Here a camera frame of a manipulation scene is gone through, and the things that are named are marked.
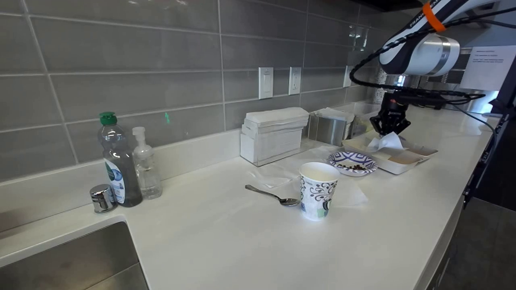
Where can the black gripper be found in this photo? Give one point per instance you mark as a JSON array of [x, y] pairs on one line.
[[392, 114]]

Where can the white tissue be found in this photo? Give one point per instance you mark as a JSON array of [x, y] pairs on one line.
[[391, 143]]

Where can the robot arm white and black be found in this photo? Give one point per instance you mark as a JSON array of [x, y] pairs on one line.
[[423, 49]]

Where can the white take-away food container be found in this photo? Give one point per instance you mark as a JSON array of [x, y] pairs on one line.
[[394, 162]]

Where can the blue patterned bowl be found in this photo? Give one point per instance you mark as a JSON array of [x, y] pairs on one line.
[[352, 164]]

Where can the patterned paper cup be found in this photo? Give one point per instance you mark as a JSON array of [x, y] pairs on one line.
[[318, 183]]

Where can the white paper sign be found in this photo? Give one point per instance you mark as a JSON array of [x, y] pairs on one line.
[[487, 67]]

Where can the clear plastic bag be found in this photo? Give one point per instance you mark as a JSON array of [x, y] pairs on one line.
[[276, 180]]

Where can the white napkin dispenser box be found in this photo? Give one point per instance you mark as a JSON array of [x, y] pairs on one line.
[[270, 136]]

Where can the metal spoon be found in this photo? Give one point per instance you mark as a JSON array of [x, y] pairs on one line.
[[284, 202]]

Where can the clear plastic bottle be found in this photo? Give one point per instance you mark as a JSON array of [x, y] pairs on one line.
[[149, 180]]

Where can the green-capped dish soap bottle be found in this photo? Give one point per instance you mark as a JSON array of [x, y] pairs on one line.
[[118, 162]]

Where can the stainless steel sink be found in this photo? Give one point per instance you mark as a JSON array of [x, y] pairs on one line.
[[104, 260]]

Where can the white wall outlet middle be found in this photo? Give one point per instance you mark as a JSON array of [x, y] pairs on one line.
[[294, 80]]

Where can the white wall outlet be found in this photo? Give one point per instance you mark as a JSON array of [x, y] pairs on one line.
[[294, 80], [265, 83]]

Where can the white wall outlet left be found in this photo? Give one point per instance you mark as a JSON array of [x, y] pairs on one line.
[[265, 83]]

